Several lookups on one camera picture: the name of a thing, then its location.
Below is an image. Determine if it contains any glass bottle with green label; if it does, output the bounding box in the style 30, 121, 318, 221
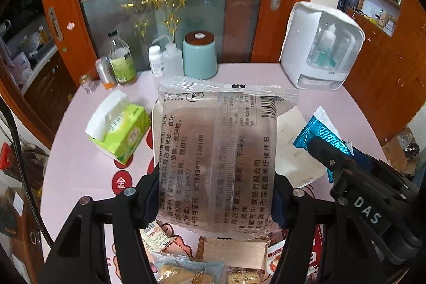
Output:
100, 31, 138, 87

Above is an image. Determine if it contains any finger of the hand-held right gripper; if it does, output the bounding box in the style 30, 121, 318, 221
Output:
308, 137, 358, 186

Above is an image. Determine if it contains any white pill bottle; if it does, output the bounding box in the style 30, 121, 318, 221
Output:
148, 45, 164, 76

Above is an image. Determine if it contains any small white blue snack packet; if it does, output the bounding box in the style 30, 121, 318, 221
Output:
140, 221, 178, 253

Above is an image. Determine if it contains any white plastic bin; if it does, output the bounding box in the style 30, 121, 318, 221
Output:
152, 104, 328, 189

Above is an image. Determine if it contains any small glass jar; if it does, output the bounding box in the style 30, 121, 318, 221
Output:
79, 74, 96, 94

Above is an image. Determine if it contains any clear nougat snack packet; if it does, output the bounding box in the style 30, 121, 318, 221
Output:
226, 266, 267, 284

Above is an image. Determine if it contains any small silver can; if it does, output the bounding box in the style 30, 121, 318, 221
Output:
95, 57, 117, 90

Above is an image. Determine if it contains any clear cracker packet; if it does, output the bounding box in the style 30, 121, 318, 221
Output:
151, 251, 224, 284

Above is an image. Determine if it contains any teal canister with brown lid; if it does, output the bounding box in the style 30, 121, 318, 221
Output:
182, 31, 218, 80

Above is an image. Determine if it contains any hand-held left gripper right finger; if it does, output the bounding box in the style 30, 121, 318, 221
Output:
269, 171, 388, 284

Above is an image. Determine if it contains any cardboard box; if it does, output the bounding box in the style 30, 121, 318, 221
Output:
383, 127, 424, 176

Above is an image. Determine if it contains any pink printed table mat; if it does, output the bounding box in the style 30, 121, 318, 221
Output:
40, 63, 388, 284

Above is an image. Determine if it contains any clear squeeze bottle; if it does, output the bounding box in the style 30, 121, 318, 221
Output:
156, 34, 184, 77

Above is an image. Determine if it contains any white countertop appliance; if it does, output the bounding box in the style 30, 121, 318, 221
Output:
279, 1, 366, 91

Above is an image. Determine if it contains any red and white snack packet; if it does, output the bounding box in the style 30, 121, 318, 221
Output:
266, 241, 287, 274

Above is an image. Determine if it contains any brown snack packet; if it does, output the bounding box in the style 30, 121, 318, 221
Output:
196, 236, 269, 271

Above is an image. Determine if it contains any wooden door with frosted glass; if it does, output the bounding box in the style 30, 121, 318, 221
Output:
37, 0, 320, 148

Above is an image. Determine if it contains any large clear snack packet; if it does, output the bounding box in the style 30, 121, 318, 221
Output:
156, 78, 299, 241

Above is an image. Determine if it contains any blue foil snack packet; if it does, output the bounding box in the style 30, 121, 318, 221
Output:
293, 106, 355, 184

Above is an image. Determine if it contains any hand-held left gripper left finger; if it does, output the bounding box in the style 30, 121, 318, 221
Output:
38, 166, 160, 284

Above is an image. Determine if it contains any green tissue pack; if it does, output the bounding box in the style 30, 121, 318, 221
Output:
85, 90, 152, 168

